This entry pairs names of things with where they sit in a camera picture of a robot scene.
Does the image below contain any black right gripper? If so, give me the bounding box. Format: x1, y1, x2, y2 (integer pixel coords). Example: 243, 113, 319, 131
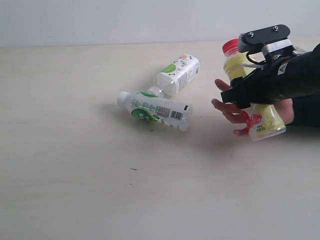
220, 53, 308, 109

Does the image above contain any yellow juice bottle red cap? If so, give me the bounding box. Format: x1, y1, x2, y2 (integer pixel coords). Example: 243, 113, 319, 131
222, 38, 286, 141

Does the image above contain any green white label plastic bottle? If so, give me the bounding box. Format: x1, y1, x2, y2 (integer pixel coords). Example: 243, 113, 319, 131
117, 91, 193, 132

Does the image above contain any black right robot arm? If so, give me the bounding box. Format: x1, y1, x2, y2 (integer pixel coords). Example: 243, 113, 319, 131
220, 45, 320, 109

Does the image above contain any square white green label bottle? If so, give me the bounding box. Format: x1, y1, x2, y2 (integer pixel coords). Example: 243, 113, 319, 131
147, 54, 200, 98

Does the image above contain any person's open hand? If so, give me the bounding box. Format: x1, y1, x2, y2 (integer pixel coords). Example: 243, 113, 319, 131
211, 79, 294, 125

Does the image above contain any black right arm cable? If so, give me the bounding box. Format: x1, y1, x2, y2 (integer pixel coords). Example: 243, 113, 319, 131
241, 44, 307, 70

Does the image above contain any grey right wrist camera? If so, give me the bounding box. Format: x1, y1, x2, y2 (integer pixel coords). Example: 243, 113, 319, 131
237, 24, 291, 54

